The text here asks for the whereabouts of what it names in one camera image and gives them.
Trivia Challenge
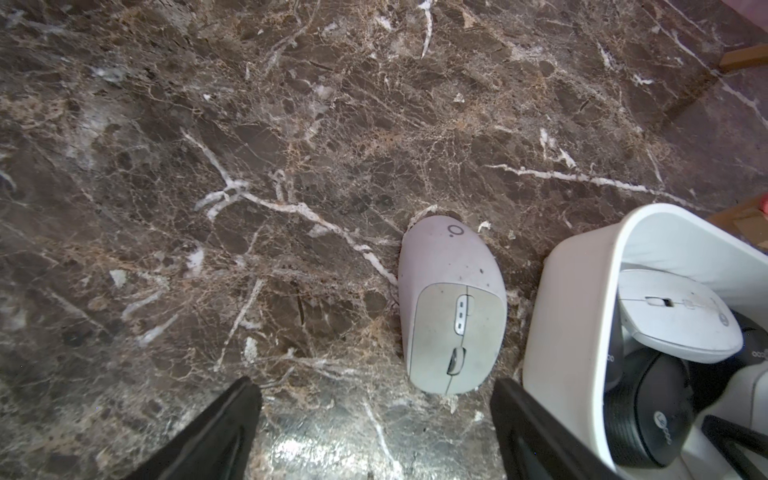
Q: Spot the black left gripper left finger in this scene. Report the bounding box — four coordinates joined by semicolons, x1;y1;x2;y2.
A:
128;376;262;480

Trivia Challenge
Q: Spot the grey lilac computer mouse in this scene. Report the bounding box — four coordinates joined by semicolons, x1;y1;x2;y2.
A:
397;215;507;395

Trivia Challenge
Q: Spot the white plastic storage box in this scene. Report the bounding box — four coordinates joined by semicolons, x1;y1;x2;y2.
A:
522;204;767;470

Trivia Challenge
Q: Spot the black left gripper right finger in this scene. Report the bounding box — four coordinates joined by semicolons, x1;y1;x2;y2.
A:
490;378;619;479

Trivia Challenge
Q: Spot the black ribbed computer mouse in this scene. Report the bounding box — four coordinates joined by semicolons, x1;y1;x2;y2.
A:
603;348;695;469

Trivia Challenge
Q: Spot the black Lecoo computer mouse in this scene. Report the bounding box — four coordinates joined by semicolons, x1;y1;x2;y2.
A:
688;310;767;413

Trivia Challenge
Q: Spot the white computer mouse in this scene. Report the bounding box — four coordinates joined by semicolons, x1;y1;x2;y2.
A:
617;269;743;364

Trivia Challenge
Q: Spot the wooden whiteboard stand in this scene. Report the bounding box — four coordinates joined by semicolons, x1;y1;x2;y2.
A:
717;43;768;73

